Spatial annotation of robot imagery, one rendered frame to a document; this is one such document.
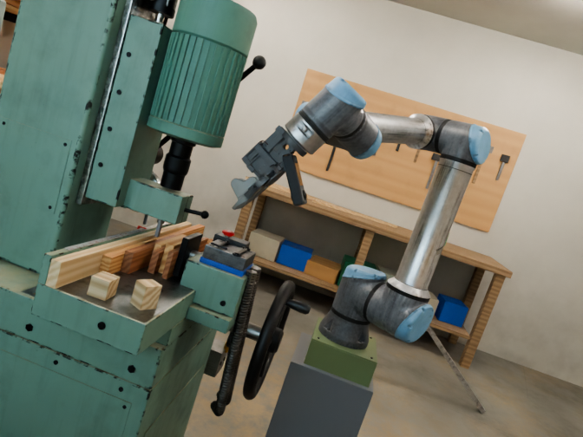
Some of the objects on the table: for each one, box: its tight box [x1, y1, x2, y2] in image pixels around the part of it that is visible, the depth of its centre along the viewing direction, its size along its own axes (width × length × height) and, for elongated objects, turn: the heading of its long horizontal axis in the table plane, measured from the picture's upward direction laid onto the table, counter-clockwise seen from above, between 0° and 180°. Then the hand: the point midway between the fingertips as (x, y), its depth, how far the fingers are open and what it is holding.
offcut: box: [87, 271, 120, 301], centre depth 85 cm, size 4×4×4 cm
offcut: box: [130, 279, 162, 310], centre depth 86 cm, size 3×4×5 cm
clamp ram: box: [173, 232, 203, 277], centre depth 108 cm, size 9×8×9 cm
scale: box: [63, 222, 170, 251], centre depth 111 cm, size 50×1×1 cm, turn 107°
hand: (239, 207), depth 109 cm, fingers closed
